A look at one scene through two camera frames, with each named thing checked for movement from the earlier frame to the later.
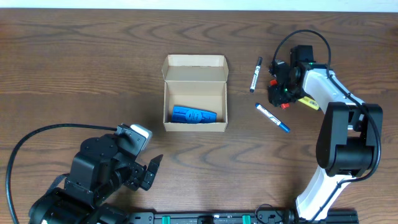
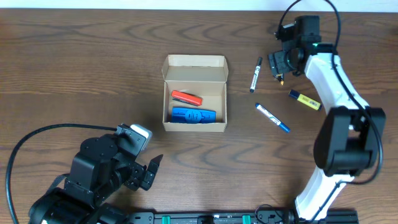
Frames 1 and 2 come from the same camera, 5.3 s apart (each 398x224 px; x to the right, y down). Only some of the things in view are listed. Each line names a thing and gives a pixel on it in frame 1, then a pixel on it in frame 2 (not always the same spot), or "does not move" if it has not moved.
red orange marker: x=276 y=96 to x=185 y=97
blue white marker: x=272 y=117 does not move
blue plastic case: x=185 y=114 does not move
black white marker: x=256 y=74 does not move
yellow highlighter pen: x=310 y=102 does not move
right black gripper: x=278 y=90 to x=278 y=63
